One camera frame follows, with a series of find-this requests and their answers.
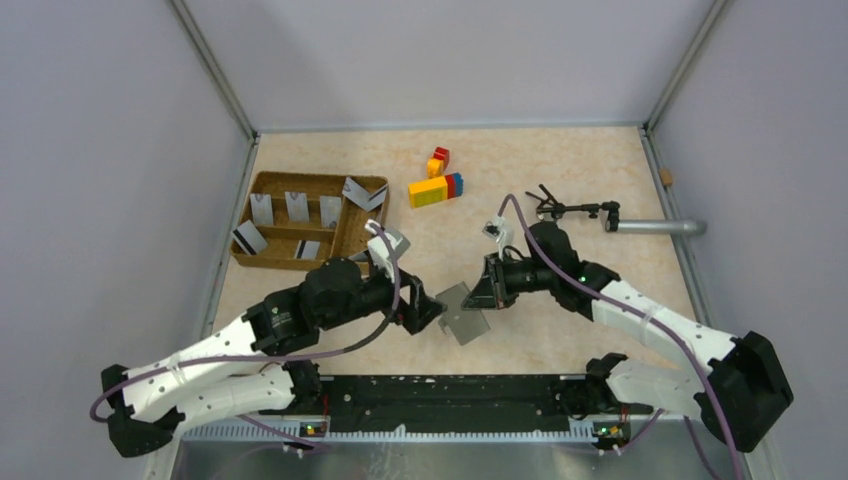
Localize silver metal tube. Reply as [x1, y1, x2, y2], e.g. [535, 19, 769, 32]
[615, 219, 707, 236]

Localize small wooden cork piece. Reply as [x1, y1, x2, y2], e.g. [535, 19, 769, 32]
[658, 168, 674, 188]

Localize red blue toy block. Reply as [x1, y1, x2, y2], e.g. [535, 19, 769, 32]
[444, 172, 464, 199]

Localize purple cable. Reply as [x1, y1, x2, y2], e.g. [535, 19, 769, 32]
[89, 221, 402, 458]
[496, 193, 747, 480]

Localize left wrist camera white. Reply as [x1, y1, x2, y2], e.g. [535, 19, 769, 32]
[365, 222, 411, 271]

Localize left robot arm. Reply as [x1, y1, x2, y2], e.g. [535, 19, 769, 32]
[101, 257, 446, 458]

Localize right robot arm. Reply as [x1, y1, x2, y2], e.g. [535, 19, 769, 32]
[462, 216, 794, 453]

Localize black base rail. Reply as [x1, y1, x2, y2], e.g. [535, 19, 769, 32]
[275, 375, 653, 433]

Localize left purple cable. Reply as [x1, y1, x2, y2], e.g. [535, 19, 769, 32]
[89, 221, 402, 458]

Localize grey card top right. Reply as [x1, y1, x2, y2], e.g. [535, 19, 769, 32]
[342, 177, 374, 212]

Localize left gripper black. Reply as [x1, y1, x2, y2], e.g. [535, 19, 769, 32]
[320, 258, 447, 334]

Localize card with stripe left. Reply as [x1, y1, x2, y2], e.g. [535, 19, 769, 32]
[232, 220, 268, 256]

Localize striped card top right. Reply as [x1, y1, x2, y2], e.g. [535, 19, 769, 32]
[360, 184, 389, 212]

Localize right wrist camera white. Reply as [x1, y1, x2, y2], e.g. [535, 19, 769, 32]
[482, 216, 514, 247]

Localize small red yellow block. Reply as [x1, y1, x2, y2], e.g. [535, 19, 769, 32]
[426, 147, 450, 179]

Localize card with stripe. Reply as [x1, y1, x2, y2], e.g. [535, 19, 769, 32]
[232, 220, 268, 256]
[294, 240, 321, 260]

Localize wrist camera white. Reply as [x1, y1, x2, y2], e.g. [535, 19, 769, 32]
[365, 222, 411, 271]
[482, 216, 514, 247]

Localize black tripod camera mount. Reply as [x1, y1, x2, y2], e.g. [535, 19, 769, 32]
[525, 184, 620, 232]

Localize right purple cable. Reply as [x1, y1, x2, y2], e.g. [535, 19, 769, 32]
[496, 193, 747, 480]

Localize grey card back right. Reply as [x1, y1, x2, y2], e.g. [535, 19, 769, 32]
[319, 196, 342, 229]

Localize grey card holder wallet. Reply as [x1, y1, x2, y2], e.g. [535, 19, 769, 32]
[436, 282, 491, 346]

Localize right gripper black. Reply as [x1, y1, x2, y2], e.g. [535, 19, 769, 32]
[463, 251, 556, 310]

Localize card with stripe front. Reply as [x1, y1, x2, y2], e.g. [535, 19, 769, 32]
[294, 240, 321, 260]

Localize yellow toy block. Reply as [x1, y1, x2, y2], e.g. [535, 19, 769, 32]
[408, 176, 449, 208]

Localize brown woven tray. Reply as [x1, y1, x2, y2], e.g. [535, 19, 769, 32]
[229, 171, 389, 271]

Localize grey card back middle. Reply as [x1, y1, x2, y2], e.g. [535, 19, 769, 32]
[284, 191, 310, 223]

